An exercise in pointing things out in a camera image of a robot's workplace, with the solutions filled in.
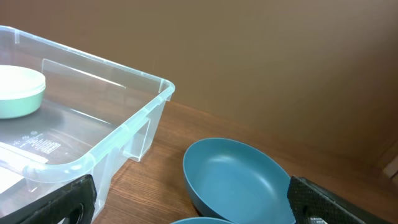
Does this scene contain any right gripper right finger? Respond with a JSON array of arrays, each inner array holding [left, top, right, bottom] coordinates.
[[287, 176, 390, 224]]

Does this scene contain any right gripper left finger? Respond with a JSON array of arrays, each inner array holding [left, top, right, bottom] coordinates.
[[1, 174, 97, 224]]

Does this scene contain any mint green bowl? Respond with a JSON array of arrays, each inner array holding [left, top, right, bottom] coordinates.
[[1, 90, 45, 119]]

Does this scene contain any pink bowl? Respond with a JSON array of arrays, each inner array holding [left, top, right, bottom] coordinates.
[[1, 65, 46, 100]]

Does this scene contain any white label in container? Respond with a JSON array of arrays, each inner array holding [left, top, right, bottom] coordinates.
[[1, 142, 48, 193]]

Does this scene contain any clear plastic storage container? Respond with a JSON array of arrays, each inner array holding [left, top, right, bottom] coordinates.
[[1, 26, 175, 216]]

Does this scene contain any dark blue far plate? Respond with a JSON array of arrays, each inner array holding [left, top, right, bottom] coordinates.
[[182, 138, 295, 224]]

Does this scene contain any dark blue plate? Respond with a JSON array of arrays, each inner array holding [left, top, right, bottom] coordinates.
[[171, 217, 233, 224], [182, 138, 295, 224]]

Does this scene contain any dark blue near plate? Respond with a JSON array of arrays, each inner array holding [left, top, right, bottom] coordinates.
[[171, 217, 233, 224]]

